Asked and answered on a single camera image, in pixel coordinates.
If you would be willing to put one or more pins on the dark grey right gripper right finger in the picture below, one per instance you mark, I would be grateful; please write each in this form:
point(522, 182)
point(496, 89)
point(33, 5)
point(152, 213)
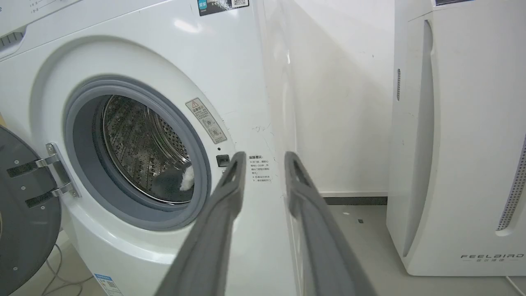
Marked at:
point(324, 246)

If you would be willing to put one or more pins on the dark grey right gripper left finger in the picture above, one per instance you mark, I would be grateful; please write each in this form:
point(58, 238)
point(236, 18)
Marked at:
point(207, 242)

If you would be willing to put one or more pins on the white front-load washing machine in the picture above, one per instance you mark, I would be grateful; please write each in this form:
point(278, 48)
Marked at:
point(172, 61)

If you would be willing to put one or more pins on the grey washing machine door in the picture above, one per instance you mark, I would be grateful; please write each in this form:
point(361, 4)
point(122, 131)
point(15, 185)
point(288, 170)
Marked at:
point(24, 213)

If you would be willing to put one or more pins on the white cloth in drum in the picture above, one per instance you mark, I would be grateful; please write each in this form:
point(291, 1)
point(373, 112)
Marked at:
point(187, 177)

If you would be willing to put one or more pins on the white Feelbird air purifier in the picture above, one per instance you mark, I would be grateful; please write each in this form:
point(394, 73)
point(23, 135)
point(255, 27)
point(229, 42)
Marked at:
point(464, 135)

